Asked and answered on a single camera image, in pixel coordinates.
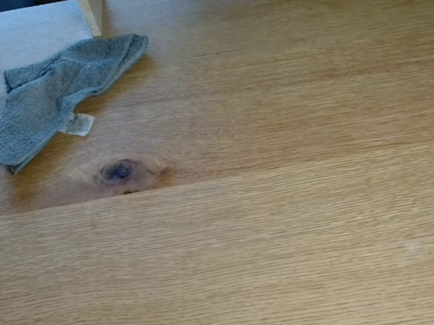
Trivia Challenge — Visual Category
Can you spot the grey terry cloth with label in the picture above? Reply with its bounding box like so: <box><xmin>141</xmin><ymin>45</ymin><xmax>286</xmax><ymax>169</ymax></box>
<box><xmin>0</xmin><ymin>30</ymin><xmax>166</xmax><ymax>178</ymax></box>

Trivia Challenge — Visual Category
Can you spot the light wooden stand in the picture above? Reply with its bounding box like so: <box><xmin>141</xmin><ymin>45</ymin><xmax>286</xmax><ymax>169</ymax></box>
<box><xmin>75</xmin><ymin>0</ymin><xmax>187</xmax><ymax>40</ymax></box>

